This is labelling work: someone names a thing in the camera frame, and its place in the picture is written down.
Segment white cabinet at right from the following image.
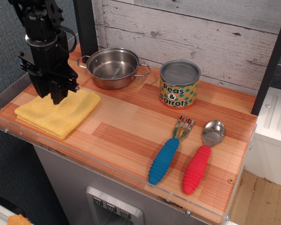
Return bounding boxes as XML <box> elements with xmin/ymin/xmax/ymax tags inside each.
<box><xmin>244</xmin><ymin>87</ymin><xmax>281</xmax><ymax>185</ymax></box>

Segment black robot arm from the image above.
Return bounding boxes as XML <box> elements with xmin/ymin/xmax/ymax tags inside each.
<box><xmin>9</xmin><ymin>0</ymin><xmax>79</xmax><ymax>105</ymax></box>

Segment black vertical post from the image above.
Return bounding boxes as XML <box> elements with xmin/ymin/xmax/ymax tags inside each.
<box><xmin>251</xmin><ymin>29</ymin><xmax>281</xmax><ymax>116</ymax></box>
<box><xmin>73</xmin><ymin>0</ymin><xmax>98</xmax><ymax>56</ymax></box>

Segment grey toy fridge cabinet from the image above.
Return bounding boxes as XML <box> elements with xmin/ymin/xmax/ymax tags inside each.
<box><xmin>34</xmin><ymin>146</ymin><xmax>203</xmax><ymax>225</ymax></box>

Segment red handled spoon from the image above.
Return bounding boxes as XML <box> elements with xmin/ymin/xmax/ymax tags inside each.
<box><xmin>182</xmin><ymin>120</ymin><xmax>225</xmax><ymax>194</ymax></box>

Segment yellow towel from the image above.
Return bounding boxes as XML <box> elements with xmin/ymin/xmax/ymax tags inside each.
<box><xmin>15</xmin><ymin>90</ymin><xmax>100</xmax><ymax>140</ymax></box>

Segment black vertical post right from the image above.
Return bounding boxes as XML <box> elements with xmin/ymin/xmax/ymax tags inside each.
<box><xmin>251</xmin><ymin>29</ymin><xmax>281</xmax><ymax>116</ymax></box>

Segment peas and carrots can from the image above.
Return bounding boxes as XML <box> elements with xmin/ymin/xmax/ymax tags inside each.
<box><xmin>159</xmin><ymin>60</ymin><xmax>201</xmax><ymax>109</ymax></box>

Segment black vertical post left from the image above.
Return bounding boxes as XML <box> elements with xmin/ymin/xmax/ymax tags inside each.
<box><xmin>73</xmin><ymin>0</ymin><xmax>98</xmax><ymax>56</ymax></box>

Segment clear acrylic table guard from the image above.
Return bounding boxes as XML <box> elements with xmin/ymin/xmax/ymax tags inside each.
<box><xmin>0</xmin><ymin>47</ymin><xmax>257</xmax><ymax>225</ymax></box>

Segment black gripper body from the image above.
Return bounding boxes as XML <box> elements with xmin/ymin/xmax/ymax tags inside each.
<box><xmin>17</xmin><ymin>44</ymin><xmax>79</xmax><ymax>92</ymax></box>

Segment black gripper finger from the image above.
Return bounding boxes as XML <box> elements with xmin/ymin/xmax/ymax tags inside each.
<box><xmin>50</xmin><ymin>81</ymin><xmax>68</xmax><ymax>105</ymax></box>
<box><xmin>29</xmin><ymin>74</ymin><xmax>50</xmax><ymax>98</ymax></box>

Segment blue handled fork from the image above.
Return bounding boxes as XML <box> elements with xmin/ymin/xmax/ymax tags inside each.
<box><xmin>148</xmin><ymin>116</ymin><xmax>194</xmax><ymax>185</ymax></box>

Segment small steel pot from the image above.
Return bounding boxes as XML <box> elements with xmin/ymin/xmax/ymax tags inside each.
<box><xmin>77</xmin><ymin>48</ymin><xmax>152</xmax><ymax>90</ymax></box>

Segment orange object bottom left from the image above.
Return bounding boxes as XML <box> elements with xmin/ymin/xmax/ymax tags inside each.
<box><xmin>7</xmin><ymin>214</ymin><xmax>32</xmax><ymax>225</ymax></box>

